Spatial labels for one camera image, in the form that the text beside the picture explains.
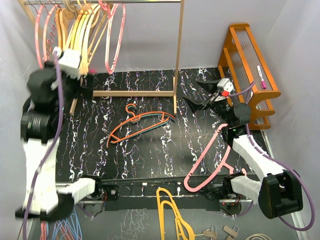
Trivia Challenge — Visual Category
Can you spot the beige clip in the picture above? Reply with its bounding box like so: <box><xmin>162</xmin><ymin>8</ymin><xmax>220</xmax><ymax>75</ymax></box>
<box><xmin>223</xmin><ymin>225</ymin><xmax>239</xmax><ymax>240</ymax></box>
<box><xmin>197</xmin><ymin>225</ymin><xmax>218</xmax><ymax>240</ymax></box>

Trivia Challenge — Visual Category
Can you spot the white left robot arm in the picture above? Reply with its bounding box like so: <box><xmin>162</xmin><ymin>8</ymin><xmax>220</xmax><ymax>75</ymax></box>
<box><xmin>15</xmin><ymin>47</ymin><xmax>104</xmax><ymax>222</ymax></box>

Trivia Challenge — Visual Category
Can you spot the wooden garment rack frame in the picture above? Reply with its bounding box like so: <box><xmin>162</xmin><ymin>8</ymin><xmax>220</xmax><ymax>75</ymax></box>
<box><xmin>16</xmin><ymin>0</ymin><xmax>186</xmax><ymax>118</ymax></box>

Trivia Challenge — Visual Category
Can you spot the yellow plastic hanger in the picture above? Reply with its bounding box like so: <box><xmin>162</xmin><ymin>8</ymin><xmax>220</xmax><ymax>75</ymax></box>
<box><xmin>156</xmin><ymin>187</ymin><xmax>196</xmax><ymax>240</ymax></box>

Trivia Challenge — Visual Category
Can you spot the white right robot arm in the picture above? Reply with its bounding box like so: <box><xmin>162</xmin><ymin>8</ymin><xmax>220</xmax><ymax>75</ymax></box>
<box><xmin>184</xmin><ymin>78</ymin><xmax>303</xmax><ymax>219</ymax></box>

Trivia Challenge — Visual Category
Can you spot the orange wooden shelf rack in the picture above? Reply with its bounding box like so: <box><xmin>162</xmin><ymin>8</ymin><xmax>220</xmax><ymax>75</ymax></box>
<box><xmin>217</xmin><ymin>23</ymin><xmax>281</xmax><ymax>130</ymax></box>

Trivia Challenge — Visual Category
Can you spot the pink white marker pen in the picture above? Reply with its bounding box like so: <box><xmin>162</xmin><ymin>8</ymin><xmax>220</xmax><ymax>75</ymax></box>
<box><xmin>256</xmin><ymin>65</ymin><xmax>267</xmax><ymax>90</ymax></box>

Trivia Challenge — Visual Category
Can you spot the cream hanger bottom edge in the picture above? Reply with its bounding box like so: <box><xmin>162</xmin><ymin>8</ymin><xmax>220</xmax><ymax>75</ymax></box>
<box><xmin>245</xmin><ymin>233</ymin><xmax>272</xmax><ymax>240</ymax></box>

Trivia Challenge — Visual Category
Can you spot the pink curved wire hanger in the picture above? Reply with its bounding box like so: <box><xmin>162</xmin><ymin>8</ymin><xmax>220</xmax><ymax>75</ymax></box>
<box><xmin>42</xmin><ymin>3</ymin><xmax>61</xmax><ymax>62</ymax></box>

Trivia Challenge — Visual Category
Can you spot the pink plastic hanger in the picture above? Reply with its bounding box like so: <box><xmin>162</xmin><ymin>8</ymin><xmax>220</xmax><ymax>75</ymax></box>
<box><xmin>98</xmin><ymin>0</ymin><xmax>126</xmax><ymax>75</ymax></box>

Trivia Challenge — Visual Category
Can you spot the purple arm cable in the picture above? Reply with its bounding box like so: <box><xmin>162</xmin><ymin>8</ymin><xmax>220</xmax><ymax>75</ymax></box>
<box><xmin>21</xmin><ymin>48</ymin><xmax>95</xmax><ymax>240</ymax></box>
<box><xmin>228</xmin><ymin>80</ymin><xmax>316</xmax><ymax>232</ymax></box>

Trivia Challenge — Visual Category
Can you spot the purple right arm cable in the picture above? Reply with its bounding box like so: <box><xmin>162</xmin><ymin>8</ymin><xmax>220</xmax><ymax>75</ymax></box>
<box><xmin>228</xmin><ymin>80</ymin><xmax>316</xmax><ymax>232</ymax></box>

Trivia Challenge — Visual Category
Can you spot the orange plastic curved hanger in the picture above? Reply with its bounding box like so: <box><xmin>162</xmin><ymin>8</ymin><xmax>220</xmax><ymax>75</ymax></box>
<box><xmin>72</xmin><ymin>4</ymin><xmax>101</xmax><ymax>76</ymax></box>

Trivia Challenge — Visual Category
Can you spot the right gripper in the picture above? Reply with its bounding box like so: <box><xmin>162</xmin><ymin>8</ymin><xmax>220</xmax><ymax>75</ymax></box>
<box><xmin>183</xmin><ymin>79</ymin><xmax>233</xmax><ymax>126</ymax></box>

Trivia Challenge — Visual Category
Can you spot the wooden hanger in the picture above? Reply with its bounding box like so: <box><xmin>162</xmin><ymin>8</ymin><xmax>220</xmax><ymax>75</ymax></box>
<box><xmin>55</xmin><ymin>8</ymin><xmax>68</xmax><ymax>50</ymax></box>
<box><xmin>55</xmin><ymin>8</ymin><xmax>77</xmax><ymax>50</ymax></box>

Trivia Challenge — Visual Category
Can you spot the beige clip left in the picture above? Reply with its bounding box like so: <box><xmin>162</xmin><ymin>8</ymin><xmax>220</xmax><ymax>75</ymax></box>
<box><xmin>197</xmin><ymin>225</ymin><xmax>218</xmax><ymax>240</ymax></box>

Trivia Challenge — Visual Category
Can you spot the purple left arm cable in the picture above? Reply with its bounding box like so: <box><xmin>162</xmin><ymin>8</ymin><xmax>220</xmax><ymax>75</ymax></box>
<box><xmin>21</xmin><ymin>48</ymin><xmax>95</xmax><ymax>240</ymax></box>

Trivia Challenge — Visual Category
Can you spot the beige plastic hanger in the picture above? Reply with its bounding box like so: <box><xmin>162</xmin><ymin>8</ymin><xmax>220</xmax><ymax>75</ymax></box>
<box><xmin>64</xmin><ymin>0</ymin><xmax>97</xmax><ymax>53</ymax></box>

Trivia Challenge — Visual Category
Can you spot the beige clip right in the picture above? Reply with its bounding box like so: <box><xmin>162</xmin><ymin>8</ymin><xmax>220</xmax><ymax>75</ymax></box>
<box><xmin>223</xmin><ymin>225</ymin><xmax>239</xmax><ymax>240</ymax></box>

